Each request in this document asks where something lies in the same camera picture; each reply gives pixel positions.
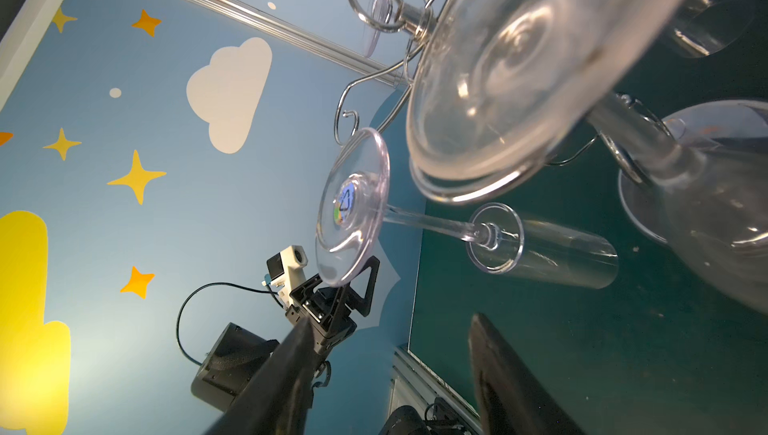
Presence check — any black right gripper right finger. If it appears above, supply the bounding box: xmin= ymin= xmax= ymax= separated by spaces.
xmin=468 ymin=313 xmax=583 ymax=434

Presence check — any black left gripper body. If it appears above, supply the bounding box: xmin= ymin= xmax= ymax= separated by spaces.
xmin=285 ymin=275 xmax=357 ymax=351

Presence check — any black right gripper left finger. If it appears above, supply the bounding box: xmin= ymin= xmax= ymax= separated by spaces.
xmin=207 ymin=320 xmax=316 ymax=435

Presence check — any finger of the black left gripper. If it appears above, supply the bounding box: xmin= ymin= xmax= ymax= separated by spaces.
xmin=346 ymin=256 xmax=380 ymax=317

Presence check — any clear flute glass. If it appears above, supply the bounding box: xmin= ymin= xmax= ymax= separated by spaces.
xmin=315 ymin=128 xmax=619 ymax=290
xmin=362 ymin=0 xmax=392 ymax=58
xmin=406 ymin=0 xmax=767 ymax=312
xmin=659 ymin=0 xmax=757 ymax=59

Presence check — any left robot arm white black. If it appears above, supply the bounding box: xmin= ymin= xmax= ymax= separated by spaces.
xmin=191 ymin=247 xmax=380 ymax=411

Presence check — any chrome wine glass rack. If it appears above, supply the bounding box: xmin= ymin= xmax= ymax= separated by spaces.
xmin=349 ymin=0 xmax=673 ymax=204

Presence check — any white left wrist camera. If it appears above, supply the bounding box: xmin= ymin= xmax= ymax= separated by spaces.
xmin=262 ymin=245 xmax=308 ymax=308

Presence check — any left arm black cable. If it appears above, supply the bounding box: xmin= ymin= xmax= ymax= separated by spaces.
xmin=175 ymin=281 xmax=283 ymax=367

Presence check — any aluminium left floor rail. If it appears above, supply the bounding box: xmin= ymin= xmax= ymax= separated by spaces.
xmin=388 ymin=345 xmax=483 ymax=434

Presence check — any aluminium back frame rail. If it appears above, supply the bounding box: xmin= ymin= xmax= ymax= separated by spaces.
xmin=185 ymin=0 xmax=384 ymax=75

